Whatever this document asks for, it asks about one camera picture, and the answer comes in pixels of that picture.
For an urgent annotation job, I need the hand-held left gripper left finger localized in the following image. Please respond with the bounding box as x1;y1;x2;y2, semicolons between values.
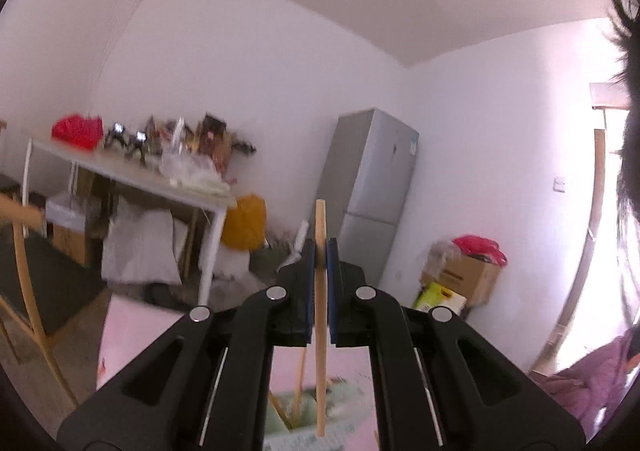
57;238;317;451

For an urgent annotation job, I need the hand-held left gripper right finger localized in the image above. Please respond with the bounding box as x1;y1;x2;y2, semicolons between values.
326;237;586;451

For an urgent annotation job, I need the single light wooden chopstick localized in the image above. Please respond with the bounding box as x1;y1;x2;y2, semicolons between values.
314;200;331;438

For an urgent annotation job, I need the pile of wooden chopsticks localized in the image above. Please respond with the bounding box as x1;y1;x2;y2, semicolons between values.
267;346;308;432

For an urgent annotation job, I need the mint green utensil holder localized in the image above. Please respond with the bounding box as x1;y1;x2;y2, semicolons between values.
262;376;376;451

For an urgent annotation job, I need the grey-green sack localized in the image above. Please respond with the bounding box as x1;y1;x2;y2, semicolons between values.
250;238;296;277

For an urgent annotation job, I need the yellow plastic bag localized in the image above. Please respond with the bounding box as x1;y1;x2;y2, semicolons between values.
220;194;268;252

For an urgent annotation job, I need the white and yellow rice bag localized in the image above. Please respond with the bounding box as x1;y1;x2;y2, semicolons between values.
412;281;468;317

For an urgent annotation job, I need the clear plastic wrap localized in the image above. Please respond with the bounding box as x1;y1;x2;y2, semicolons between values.
425;238;461;277

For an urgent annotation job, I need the grey refrigerator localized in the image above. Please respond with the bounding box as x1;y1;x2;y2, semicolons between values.
315;107;420;289

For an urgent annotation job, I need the large cardboard box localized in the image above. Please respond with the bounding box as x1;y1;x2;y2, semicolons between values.
420;253;501;309

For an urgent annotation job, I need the red plastic bag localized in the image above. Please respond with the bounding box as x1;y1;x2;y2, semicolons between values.
51;115;104;151
452;233;508;268

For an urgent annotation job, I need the white plastic bag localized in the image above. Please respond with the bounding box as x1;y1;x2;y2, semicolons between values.
160;141;231;192

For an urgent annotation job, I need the white woven sack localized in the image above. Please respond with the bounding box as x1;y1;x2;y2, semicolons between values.
100;208;183;287

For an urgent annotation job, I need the heap of small boxes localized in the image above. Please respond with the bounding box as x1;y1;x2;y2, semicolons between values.
145;114;258;167

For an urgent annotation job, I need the white framed side table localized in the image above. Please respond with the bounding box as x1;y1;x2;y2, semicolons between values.
22;136;238;302

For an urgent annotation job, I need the black electronic device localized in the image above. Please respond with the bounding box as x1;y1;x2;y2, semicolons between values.
102;124;126;152
125;131;148;164

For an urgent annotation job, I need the brown carton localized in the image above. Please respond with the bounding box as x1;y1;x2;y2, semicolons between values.
52;224;91;264

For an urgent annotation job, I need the plastic-wrapped flat box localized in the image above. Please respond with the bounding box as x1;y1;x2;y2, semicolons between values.
45;196;91;232

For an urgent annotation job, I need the wooden chair with dark seat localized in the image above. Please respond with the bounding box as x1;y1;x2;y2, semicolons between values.
0;194;108;407

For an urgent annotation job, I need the purple padded clothing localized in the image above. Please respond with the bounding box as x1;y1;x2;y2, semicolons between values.
530;326;640;439

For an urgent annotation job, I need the person's head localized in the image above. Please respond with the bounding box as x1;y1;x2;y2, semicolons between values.
602;0;640;332

